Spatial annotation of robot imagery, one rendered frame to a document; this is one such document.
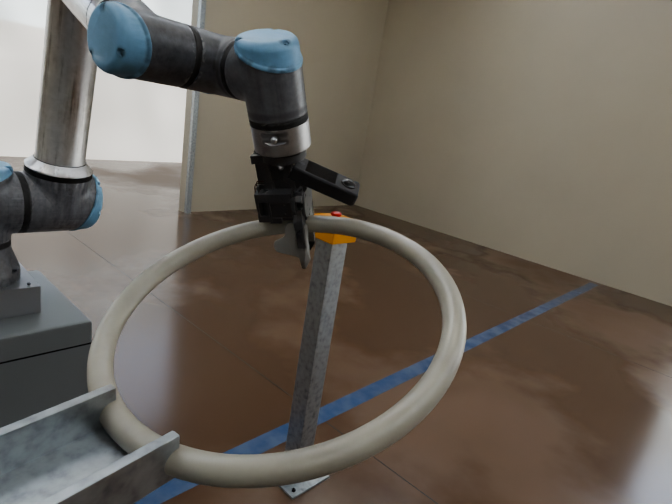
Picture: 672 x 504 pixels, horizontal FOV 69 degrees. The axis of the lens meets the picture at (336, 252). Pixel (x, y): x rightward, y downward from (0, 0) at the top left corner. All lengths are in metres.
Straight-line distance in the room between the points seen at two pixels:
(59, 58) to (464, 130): 6.16
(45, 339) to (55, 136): 0.47
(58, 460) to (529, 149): 6.36
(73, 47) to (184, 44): 0.56
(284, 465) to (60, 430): 0.24
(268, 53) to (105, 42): 0.21
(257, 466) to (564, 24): 6.50
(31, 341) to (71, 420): 0.74
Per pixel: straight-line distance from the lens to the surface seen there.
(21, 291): 1.39
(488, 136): 6.89
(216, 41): 0.81
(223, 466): 0.52
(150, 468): 0.54
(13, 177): 1.37
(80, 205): 1.39
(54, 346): 1.36
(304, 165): 0.80
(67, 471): 0.58
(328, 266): 1.71
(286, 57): 0.72
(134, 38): 0.73
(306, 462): 0.51
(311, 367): 1.87
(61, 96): 1.32
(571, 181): 6.46
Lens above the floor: 1.43
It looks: 16 degrees down
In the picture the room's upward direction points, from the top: 9 degrees clockwise
